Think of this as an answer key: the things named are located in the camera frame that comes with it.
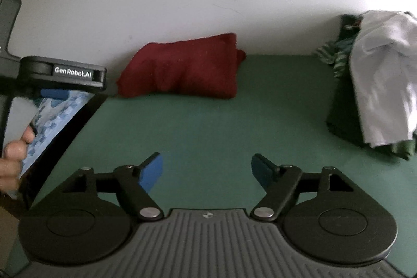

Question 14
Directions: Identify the dark red knitted sweater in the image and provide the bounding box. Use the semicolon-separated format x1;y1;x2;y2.
116;33;246;99

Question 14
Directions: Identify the person's left hand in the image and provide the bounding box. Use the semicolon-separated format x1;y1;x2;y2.
0;126;35;193

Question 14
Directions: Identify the blue patterned cloth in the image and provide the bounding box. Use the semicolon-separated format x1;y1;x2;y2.
20;90;93;177

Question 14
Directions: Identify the green knitted garment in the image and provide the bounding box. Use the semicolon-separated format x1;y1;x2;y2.
326;16;416;160

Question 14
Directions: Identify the green white striped scarf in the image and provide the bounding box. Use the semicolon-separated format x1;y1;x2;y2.
313;37;355;78

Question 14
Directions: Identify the white crumpled garment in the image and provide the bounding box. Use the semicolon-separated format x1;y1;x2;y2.
350;11;416;147

